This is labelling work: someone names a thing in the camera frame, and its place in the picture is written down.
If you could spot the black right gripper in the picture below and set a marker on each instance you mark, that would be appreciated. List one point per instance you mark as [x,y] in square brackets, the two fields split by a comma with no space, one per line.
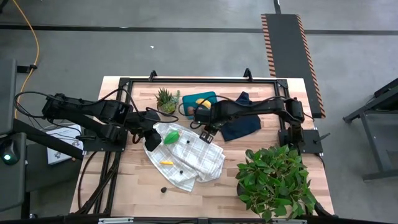
[206,116]

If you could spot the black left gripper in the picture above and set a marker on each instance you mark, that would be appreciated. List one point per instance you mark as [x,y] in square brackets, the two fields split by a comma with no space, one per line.
[152,140]

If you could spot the brown toy kiwi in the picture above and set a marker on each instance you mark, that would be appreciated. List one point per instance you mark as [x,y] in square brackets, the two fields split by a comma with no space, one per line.
[190,109]

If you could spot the green ribbed toy vegetable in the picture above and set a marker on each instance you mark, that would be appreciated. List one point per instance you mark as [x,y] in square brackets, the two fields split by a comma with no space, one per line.
[171,137]

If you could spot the small yellow toy slice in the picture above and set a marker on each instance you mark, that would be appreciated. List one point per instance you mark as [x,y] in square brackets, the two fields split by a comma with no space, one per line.
[166,162]

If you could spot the white checked towel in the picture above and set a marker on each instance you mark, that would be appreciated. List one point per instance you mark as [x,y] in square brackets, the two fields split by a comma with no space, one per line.
[192,155]

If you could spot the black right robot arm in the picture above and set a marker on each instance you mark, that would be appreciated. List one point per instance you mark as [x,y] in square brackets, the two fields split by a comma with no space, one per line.
[255,107]

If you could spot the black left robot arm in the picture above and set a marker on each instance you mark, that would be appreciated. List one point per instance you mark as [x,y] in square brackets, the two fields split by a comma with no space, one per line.
[93,107]

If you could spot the teal plastic container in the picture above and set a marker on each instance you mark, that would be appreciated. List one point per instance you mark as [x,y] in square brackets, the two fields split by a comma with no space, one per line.
[189,98]

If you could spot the navy blue cloth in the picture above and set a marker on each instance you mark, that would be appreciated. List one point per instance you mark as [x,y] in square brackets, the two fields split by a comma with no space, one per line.
[241,127]

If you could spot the potted succulent plant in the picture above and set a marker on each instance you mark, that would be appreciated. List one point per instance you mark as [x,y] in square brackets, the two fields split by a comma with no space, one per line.
[167,102]

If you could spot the large leafy green plant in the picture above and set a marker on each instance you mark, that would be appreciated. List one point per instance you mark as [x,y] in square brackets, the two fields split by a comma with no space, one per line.
[273,180]

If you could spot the white cardboard box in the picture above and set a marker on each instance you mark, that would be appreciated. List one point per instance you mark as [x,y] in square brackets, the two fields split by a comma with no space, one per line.
[60,152]

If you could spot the black orange-striped floor mat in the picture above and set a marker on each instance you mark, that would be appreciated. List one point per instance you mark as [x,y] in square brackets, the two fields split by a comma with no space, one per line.
[287,62]

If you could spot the black support beam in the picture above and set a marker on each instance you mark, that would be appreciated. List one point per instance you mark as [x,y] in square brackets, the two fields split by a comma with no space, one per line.
[40,137]

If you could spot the grey console with green light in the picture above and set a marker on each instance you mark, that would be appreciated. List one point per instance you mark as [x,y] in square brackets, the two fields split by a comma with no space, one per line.
[9,174]

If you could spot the grey panel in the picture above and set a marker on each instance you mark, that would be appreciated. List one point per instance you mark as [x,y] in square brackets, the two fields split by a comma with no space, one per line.
[6,93]

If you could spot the grey side table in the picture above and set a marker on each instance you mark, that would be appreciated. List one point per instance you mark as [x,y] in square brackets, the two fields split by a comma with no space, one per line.
[388,88]

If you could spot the black aluminium rig frame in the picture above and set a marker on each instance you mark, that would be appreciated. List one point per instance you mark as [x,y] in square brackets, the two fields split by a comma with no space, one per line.
[186,81]

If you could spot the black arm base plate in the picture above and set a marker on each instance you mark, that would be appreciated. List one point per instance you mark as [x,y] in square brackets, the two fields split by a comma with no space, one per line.
[311,141]
[93,146]

